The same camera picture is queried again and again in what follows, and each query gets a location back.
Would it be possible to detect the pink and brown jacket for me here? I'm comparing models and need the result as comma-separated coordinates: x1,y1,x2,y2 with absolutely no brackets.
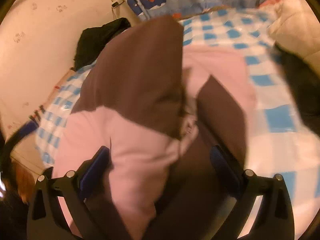
53,16,256,239

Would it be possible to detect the beige pillow with red stripes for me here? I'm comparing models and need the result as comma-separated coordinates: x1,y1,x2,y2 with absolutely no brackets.
11,68,75,178

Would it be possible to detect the blue white checkered quilt bag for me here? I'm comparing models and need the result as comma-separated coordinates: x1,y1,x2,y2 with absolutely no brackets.
36,9,319,239

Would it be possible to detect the black garment pile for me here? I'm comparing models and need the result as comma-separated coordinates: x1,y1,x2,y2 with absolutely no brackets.
73,17,131,71

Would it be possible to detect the white wall socket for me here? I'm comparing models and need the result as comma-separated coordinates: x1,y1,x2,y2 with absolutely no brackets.
111,0,124,9

